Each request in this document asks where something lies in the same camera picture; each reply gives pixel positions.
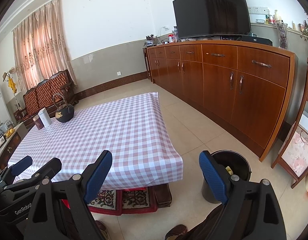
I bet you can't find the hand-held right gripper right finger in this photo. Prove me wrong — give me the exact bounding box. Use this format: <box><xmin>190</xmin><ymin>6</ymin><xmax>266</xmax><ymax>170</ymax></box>
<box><xmin>199</xmin><ymin>150</ymin><xmax>286</xmax><ymax>240</ymax></box>

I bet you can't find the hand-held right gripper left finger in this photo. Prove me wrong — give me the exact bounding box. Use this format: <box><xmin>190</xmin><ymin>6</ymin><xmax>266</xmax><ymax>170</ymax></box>
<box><xmin>24</xmin><ymin>150</ymin><xmax>113</xmax><ymax>240</ymax></box>

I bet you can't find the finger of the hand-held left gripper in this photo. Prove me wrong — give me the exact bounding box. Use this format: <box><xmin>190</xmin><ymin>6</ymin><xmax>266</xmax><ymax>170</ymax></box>
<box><xmin>4</xmin><ymin>157</ymin><xmax>62</xmax><ymax>193</ymax></box>
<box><xmin>4</xmin><ymin>155</ymin><xmax>33</xmax><ymax>181</ymax></box>

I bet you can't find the black trash bin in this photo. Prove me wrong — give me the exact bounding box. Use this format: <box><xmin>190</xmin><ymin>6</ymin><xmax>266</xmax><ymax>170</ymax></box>
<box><xmin>201</xmin><ymin>150</ymin><xmax>252</xmax><ymax>204</ymax></box>

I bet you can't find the low wooden side cabinet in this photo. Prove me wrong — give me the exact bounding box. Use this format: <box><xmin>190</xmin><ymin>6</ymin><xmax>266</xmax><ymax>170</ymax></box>
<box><xmin>0</xmin><ymin>122</ymin><xmax>28</xmax><ymax>170</ymax></box>

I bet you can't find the red patterned rug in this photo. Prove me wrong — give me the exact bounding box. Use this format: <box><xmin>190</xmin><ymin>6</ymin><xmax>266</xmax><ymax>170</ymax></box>
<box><xmin>88</xmin><ymin>186</ymin><xmax>158</xmax><ymax>216</ymax></box>

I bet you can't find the dark red tin can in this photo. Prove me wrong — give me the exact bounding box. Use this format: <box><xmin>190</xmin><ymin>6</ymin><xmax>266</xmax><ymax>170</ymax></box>
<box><xmin>32</xmin><ymin>116</ymin><xmax>44</xmax><ymax>130</ymax></box>

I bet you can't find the person's right leg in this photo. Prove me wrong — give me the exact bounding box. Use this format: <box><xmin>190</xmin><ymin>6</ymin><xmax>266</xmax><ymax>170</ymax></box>
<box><xmin>189</xmin><ymin>205</ymin><xmax>244</xmax><ymax>240</ymax></box>

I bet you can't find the pink checkered tablecloth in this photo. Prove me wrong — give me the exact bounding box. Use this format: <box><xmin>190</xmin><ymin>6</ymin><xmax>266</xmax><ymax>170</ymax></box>
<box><xmin>7</xmin><ymin>92</ymin><xmax>183</xmax><ymax>190</ymax></box>

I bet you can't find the white tin box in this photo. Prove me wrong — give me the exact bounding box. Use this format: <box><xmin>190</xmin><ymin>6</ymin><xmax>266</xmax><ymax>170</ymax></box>
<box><xmin>38</xmin><ymin>107</ymin><xmax>52</xmax><ymax>128</ymax></box>

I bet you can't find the person's left shoe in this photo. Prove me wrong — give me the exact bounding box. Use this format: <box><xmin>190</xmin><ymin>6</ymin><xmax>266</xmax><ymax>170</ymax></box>
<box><xmin>94</xmin><ymin>220</ymin><xmax>107</xmax><ymax>240</ymax></box>

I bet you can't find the person's shoe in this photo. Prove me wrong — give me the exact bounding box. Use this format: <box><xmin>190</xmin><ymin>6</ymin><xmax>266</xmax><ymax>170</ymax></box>
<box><xmin>94</xmin><ymin>220</ymin><xmax>107</xmax><ymax>240</ymax></box>
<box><xmin>164</xmin><ymin>224</ymin><xmax>189</xmax><ymax>240</ymax></box>

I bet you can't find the chair with black grid cushion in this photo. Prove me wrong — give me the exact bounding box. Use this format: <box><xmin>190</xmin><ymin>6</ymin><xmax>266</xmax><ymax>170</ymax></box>
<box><xmin>154</xmin><ymin>183</ymin><xmax>172</xmax><ymax>207</ymax></box>

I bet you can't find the black cast iron teapot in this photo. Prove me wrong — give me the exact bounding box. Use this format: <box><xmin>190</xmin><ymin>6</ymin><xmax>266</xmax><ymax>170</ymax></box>
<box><xmin>52</xmin><ymin>93</ymin><xmax>75</xmax><ymax>123</ymax></box>

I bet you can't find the person's right shoe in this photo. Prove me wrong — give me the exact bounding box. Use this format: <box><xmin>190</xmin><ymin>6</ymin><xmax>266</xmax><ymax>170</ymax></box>
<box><xmin>164</xmin><ymin>224</ymin><xmax>189</xmax><ymax>240</ymax></box>

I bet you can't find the wooden upholstered sofa bench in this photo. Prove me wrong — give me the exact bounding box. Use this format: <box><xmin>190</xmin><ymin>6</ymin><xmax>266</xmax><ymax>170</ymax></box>
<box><xmin>14</xmin><ymin>69</ymin><xmax>79</xmax><ymax>128</ymax></box>

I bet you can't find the yellow hanging item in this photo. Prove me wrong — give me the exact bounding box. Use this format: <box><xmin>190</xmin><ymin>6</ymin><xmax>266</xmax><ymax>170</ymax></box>
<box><xmin>7</xmin><ymin>76</ymin><xmax>18</xmax><ymax>93</ymax></box>

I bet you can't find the long wooden sideboard cabinet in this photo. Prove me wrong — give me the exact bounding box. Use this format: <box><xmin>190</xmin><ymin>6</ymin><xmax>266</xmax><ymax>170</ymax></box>
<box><xmin>143</xmin><ymin>40</ymin><xmax>295</xmax><ymax>162</ymax></box>

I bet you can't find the pink patterned curtain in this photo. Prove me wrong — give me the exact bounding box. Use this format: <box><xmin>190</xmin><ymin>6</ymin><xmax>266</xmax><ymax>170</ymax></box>
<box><xmin>12</xmin><ymin>0</ymin><xmax>78</xmax><ymax>93</ymax></box>

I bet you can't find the black set-top box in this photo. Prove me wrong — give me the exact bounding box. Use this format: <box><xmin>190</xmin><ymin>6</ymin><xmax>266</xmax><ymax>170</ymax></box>
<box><xmin>241</xmin><ymin>35</ymin><xmax>273</xmax><ymax>46</ymax></box>

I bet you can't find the small potted plant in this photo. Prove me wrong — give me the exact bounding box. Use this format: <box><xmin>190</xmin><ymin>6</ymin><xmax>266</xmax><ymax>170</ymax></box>
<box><xmin>146</xmin><ymin>34</ymin><xmax>158</xmax><ymax>47</ymax></box>

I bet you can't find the clear glass vase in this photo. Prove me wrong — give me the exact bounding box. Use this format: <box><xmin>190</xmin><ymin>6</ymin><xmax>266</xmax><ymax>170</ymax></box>
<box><xmin>275</xmin><ymin>20</ymin><xmax>289</xmax><ymax>50</ymax></box>

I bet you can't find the black flat television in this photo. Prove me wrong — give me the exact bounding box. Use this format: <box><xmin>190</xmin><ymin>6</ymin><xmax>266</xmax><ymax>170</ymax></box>
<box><xmin>172</xmin><ymin>0</ymin><xmax>252</xmax><ymax>40</ymax></box>

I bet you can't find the white wall outlet row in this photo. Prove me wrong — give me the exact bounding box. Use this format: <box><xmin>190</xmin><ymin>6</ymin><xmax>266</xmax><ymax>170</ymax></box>
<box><xmin>249</xmin><ymin>6</ymin><xmax>268</xmax><ymax>14</ymax></box>

